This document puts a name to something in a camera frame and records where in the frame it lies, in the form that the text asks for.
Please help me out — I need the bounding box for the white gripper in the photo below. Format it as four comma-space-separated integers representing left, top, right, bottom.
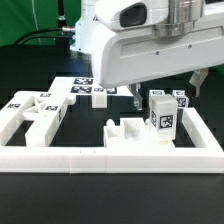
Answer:
92, 11, 224, 111

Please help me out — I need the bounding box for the white chair seat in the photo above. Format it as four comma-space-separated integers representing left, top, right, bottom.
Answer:
103, 117, 175, 150

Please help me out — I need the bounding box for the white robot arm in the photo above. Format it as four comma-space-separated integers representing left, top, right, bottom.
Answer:
71, 0, 224, 97

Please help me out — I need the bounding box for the small white marker block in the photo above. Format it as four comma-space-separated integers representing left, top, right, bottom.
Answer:
92, 88, 107, 108

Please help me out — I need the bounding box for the white marker base sheet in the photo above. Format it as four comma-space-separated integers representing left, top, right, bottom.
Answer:
48, 77, 132, 97

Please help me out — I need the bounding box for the white U-shaped obstacle frame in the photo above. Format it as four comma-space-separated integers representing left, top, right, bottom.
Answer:
0, 108, 224, 174

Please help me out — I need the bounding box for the white chair back frame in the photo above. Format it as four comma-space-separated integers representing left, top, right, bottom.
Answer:
0, 91, 76, 147

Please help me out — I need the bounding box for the black cable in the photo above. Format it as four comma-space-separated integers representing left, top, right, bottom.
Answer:
13, 29, 64, 46

